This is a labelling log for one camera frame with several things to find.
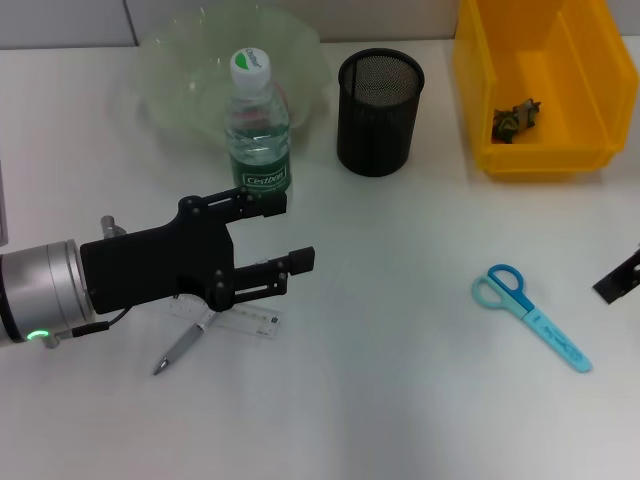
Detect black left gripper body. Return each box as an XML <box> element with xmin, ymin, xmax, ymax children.
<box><xmin>79</xmin><ymin>195</ymin><xmax>237</xmax><ymax>316</ymax></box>

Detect clear green-label water bottle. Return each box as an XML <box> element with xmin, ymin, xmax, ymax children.
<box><xmin>224</xmin><ymin>45</ymin><xmax>293</xmax><ymax>202</ymax></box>

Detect green plastic wrapper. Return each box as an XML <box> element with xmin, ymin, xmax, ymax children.
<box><xmin>491</xmin><ymin>99</ymin><xmax>543</xmax><ymax>145</ymax></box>

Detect clear plastic ruler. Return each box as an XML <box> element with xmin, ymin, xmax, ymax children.
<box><xmin>166</xmin><ymin>293</ymin><xmax>282</xmax><ymax>342</ymax></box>

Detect silver pen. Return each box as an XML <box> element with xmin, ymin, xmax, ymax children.
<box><xmin>151</xmin><ymin>308</ymin><xmax>222</xmax><ymax>378</ymax></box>

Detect blue scissors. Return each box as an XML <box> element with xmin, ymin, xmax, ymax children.
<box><xmin>470</xmin><ymin>263</ymin><xmax>594</xmax><ymax>375</ymax></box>

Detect black mesh pen holder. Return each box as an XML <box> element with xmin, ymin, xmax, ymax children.
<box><xmin>335</xmin><ymin>47</ymin><xmax>426</xmax><ymax>178</ymax></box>

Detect translucent green fruit plate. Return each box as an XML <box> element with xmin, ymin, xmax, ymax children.
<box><xmin>112</xmin><ymin>0</ymin><xmax>331</xmax><ymax>152</ymax></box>

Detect silver left wrist stud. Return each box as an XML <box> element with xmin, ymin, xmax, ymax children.
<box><xmin>99</xmin><ymin>215</ymin><xmax>127</xmax><ymax>239</ymax></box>

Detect yellow plastic bin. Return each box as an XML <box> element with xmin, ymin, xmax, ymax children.
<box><xmin>452</xmin><ymin>0</ymin><xmax>640</xmax><ymax>182</ymax></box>

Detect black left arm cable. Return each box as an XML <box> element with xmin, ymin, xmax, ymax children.
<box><xmin>39</xmin><ymin>303</ymin><xmax>134</xmax><ymax>350</ymax></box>

